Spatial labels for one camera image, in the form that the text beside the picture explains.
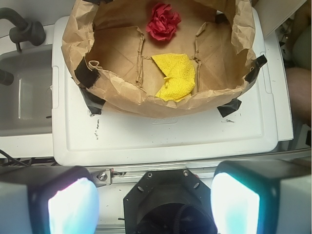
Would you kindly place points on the yellow textured cloth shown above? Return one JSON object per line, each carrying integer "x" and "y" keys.
{"x": 179, "y": 72}

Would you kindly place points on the black octagonal mount plate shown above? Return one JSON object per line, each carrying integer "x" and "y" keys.
{"x": 169, "y": 202}

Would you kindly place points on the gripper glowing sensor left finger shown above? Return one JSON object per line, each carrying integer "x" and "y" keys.
{"x": 48, "y": 200}

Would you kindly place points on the brown paper bag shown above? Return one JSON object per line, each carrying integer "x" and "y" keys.
{"x": 216, "y": 35}

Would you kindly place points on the white plastic bin lid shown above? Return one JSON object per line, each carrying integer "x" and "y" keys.
{"x": 112, "y": 138}

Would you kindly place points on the black tape piece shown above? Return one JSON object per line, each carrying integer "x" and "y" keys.
{"x": 94, "y": 103}
{"x": 229, "y": 107}

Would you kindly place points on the black tape piece front left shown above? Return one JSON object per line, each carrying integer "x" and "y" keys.
{"x": 94, "y": 103}

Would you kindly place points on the grey plastic sink basin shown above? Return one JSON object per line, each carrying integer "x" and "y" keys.
{"x": 26, "y": 104}

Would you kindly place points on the black tape piece left rim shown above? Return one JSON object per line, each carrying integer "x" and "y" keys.
{"x": 86, "y": 76}

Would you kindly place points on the aluminium rail with bracket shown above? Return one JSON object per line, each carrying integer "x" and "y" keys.
{"x": 108, "y": 176}

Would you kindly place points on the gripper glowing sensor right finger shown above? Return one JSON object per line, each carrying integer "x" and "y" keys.
{"x": 262, "y": 197}

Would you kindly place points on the black tape piece front right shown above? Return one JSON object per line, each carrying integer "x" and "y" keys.
{"x": 229, "y": 107}

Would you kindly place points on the black tape piece right rim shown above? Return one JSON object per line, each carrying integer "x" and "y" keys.
{"x": 257, "y": 65}

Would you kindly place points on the grey faucet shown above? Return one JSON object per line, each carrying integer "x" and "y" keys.
{"x": 24, "y": 30}

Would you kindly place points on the black tape piece rim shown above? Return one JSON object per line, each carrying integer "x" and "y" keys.
{"x": 86, "y": 76}
{"x": 257, "y": 65}

